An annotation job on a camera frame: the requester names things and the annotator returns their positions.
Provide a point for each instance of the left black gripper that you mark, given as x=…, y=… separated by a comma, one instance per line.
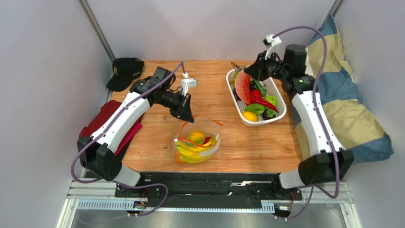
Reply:
x=183, y=111

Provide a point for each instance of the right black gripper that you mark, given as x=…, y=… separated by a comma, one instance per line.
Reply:
x=259, y=66

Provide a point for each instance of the watermelon slice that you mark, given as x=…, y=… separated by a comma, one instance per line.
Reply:
x=242, y=87

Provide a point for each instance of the clear orange zip top bag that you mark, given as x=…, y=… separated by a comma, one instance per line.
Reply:
x=209, y=126

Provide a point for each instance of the red pomegranate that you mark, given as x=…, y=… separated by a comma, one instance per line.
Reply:
x=207, y=139

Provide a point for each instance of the yellow banana bunch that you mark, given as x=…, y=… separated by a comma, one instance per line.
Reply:
x=192, y=153

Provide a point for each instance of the orange persimmon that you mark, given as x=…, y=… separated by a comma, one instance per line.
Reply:
x=180, y=161

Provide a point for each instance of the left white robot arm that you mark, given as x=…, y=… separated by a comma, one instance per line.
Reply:
x=97, y=153

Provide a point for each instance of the brown longan bunch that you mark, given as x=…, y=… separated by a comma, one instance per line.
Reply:
x=237, y=69

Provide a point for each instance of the green cucumber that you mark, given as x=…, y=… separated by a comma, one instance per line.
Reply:
x=260, y=87

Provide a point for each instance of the white perforated plastic basket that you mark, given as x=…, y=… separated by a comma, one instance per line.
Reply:
x=271, y=88

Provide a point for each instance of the long red chili pepper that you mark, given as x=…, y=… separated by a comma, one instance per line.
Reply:
x=255, y=98

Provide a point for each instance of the yellow lemon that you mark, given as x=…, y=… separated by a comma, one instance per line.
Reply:
x=250, y=116

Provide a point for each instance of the dark purple mangosteen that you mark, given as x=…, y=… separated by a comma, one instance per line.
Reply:
x=269, y=114

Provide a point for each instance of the pink folded cloth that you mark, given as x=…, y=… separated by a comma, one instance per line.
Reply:
x=128, y=137

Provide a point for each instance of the black baseball cap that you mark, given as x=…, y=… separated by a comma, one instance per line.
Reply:
x=125, y=70

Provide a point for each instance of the dark red folded cloth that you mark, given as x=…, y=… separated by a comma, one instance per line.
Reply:
x=106, y=111

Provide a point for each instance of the blue yellow checked pillow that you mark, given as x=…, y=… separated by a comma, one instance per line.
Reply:
x=352, y=123

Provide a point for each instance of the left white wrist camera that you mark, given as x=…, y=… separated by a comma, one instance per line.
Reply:
x=186, y=83

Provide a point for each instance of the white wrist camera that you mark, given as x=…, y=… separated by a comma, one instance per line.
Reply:
x=272, y=43
x=186, y=83

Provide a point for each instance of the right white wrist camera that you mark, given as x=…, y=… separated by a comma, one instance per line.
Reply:
x=272, y=43

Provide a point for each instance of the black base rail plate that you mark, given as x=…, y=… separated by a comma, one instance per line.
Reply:
x=203, y=190

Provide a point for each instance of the silver aluminium frame rail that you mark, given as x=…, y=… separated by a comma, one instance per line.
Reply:
x=86, y=8

